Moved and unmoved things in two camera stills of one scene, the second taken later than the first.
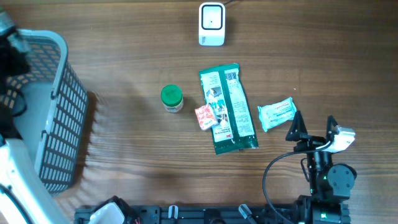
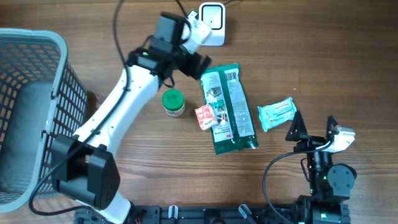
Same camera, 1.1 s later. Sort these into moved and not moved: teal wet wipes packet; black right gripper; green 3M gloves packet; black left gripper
Moved: black left gripper
Not moved: teal wet wipes packet; black right gripper; green 3M gloves packet
